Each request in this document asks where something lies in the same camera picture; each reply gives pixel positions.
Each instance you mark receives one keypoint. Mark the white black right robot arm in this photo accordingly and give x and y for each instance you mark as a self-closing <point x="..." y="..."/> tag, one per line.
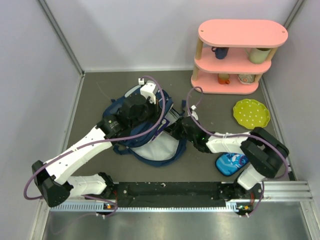
<point x="265" y="153"/>

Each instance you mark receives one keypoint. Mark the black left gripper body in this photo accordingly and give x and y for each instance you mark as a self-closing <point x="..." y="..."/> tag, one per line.
<point x="150" y="114"/>

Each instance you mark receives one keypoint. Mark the pink three-tier shelf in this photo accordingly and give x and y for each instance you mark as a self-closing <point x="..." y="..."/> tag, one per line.
<point x="235" y="34"/>

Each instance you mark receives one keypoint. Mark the navy blue student backpack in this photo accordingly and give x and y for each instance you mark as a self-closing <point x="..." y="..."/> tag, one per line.
<point x="156" y="148"/>

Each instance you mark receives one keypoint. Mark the green polka dot plate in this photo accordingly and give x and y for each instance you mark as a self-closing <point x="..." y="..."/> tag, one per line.
<point x="250" y="113"/>

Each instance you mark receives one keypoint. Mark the orange small cup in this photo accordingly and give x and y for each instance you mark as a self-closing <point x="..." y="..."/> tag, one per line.
<point x="223" y="78"/>

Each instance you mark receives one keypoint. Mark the dark blue mug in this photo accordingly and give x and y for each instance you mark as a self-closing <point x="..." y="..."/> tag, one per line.
<point x="220" y="52"/>

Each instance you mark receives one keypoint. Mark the aluminium frame rail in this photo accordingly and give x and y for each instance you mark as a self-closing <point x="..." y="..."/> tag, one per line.
<point x="287" y="191"/>

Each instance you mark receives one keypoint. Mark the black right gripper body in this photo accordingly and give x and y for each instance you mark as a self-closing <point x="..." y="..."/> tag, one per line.
<point x="178" y="131"/>

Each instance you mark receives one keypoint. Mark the patterned small bowl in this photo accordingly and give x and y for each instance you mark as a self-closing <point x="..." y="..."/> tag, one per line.
<point x="246" y="79"/>

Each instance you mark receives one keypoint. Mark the grey slotted cable duct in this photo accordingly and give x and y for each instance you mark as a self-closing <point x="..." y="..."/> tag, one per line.
<point x="103" y="207"/>

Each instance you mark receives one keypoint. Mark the cream green mug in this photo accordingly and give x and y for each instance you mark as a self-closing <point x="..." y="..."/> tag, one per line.
<point x="257" y="55"/>

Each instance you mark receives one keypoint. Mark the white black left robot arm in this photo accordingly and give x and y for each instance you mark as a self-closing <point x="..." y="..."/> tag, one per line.
<point x="54" y="178"/>

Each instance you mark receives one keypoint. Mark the blue dinosaur pencil case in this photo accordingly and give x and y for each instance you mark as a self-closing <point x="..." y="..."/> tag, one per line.
<point x="230" y="163"/>

